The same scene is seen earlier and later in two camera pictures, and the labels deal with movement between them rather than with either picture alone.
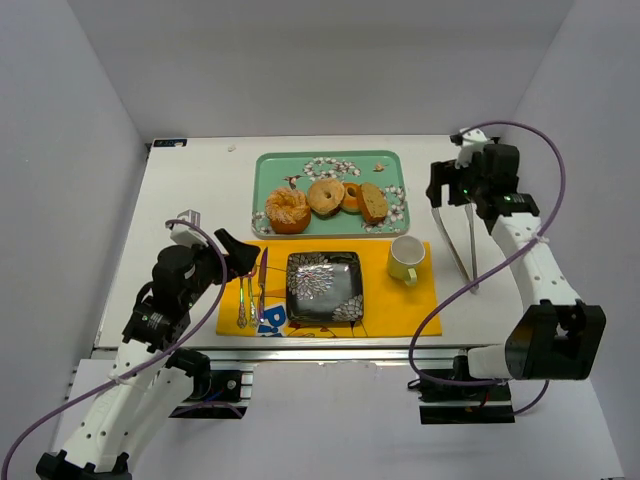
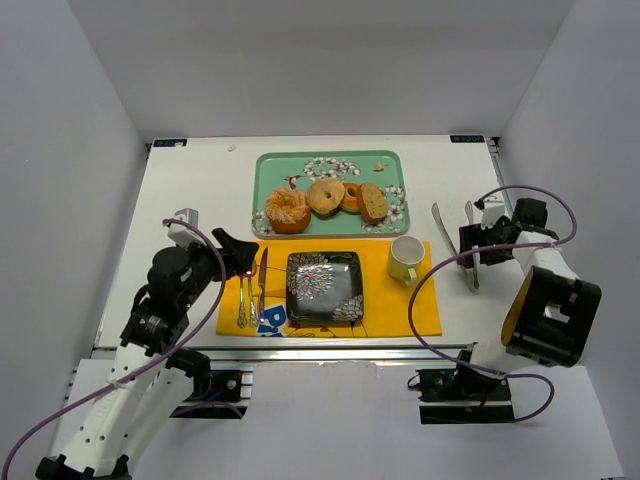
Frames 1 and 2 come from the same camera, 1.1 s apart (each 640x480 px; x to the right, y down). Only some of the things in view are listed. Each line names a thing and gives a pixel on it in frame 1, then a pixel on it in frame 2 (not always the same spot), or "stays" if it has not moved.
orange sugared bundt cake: (288, 211) stays
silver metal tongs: (454, 247) stays
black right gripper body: (448, 188) → (476, 240)
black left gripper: (228, 256) stays
